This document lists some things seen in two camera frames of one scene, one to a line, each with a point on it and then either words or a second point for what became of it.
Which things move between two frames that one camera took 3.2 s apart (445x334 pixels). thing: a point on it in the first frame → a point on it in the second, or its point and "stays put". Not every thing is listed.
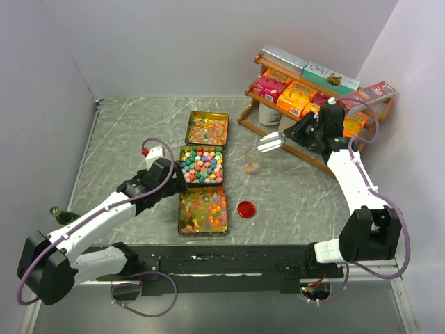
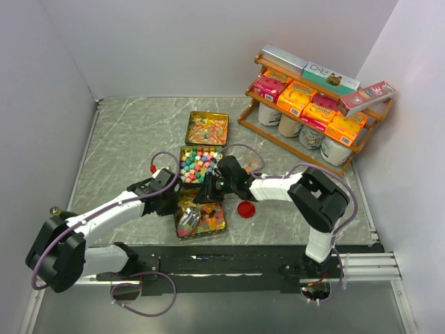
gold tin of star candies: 202,165 stays put
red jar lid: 246,209 stays put
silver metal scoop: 270,141 → 190,216
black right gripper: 295,133 → 207,194
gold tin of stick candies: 207,128 stays put
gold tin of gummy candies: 203,212 stays put
